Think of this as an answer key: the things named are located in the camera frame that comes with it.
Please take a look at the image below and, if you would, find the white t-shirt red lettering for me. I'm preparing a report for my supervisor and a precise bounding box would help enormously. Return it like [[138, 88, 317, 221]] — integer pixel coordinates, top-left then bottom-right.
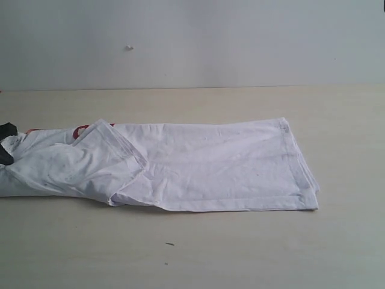
[[1, 118, 319, 212]]

